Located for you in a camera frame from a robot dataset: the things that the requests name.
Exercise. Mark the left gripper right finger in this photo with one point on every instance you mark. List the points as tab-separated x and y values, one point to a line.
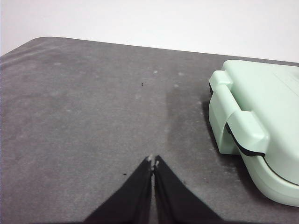
175	200

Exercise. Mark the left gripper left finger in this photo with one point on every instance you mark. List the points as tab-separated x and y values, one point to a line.
130	200

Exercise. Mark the mint green hinged grill cover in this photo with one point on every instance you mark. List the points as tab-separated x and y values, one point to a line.
268	93

